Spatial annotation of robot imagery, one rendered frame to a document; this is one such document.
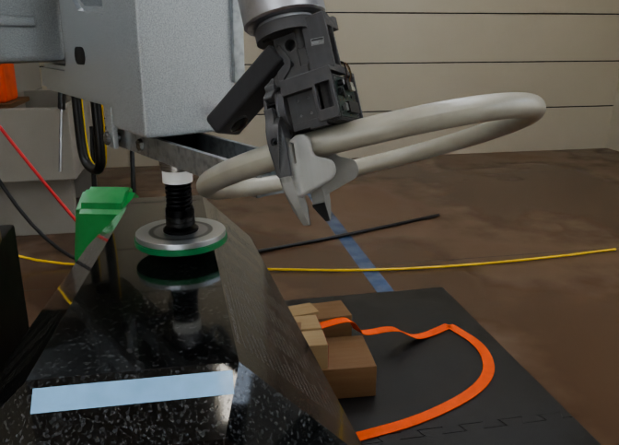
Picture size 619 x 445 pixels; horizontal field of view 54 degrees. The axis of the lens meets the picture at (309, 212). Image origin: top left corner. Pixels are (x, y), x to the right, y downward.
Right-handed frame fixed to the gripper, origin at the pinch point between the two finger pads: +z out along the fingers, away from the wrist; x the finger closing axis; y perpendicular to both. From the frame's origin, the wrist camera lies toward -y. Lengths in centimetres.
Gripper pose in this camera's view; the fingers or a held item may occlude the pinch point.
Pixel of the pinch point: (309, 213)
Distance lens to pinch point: 65.6
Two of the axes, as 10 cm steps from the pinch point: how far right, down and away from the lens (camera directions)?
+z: 2.2, 9.8, -0.1
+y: 8.8, -2.0, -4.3
